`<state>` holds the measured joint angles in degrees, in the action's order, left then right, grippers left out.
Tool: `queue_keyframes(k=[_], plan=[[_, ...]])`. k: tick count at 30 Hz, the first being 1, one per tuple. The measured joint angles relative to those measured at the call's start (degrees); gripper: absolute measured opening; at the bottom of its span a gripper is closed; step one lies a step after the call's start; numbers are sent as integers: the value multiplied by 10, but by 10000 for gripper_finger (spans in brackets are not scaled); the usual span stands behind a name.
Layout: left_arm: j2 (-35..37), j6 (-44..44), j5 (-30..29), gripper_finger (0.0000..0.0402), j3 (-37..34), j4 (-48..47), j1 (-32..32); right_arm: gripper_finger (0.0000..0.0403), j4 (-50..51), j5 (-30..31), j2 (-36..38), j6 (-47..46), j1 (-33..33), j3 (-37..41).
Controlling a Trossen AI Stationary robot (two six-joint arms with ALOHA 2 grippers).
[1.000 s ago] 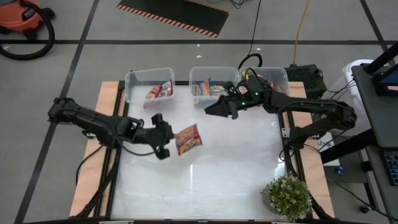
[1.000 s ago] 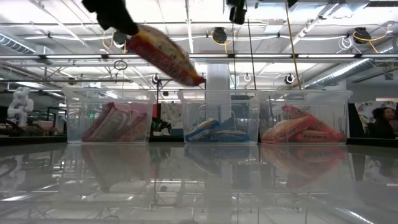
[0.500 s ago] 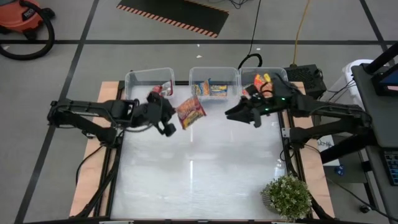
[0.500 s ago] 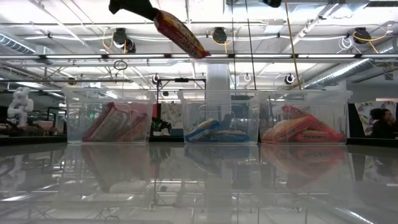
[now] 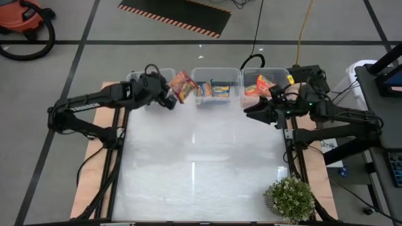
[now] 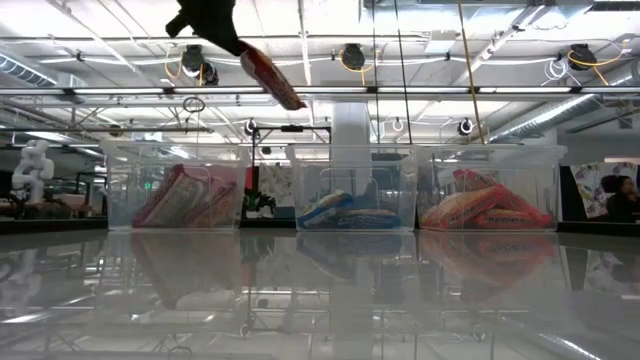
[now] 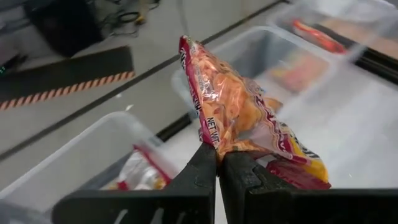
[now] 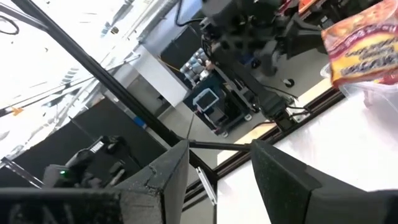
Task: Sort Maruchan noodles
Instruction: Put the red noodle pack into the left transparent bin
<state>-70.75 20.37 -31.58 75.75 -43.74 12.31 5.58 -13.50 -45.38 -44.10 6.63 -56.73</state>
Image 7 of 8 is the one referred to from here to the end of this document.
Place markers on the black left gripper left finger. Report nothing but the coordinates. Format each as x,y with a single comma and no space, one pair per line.
174,205

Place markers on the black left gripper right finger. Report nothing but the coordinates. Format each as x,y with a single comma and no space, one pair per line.
264,205

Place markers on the red yellow noodle packet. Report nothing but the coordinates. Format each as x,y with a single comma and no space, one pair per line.
140,174

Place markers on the black mat orange striped edge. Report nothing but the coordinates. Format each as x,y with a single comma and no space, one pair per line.
62,74

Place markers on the black box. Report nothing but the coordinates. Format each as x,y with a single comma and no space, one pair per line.
62,25

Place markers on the pink orange noodle packet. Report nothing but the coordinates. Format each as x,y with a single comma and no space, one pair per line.
295,73

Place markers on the red Maruchan noodle packet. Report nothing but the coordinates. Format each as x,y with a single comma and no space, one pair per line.
230,102

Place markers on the clear plastic bin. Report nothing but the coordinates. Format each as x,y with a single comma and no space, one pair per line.
357,12
77,155
248,49

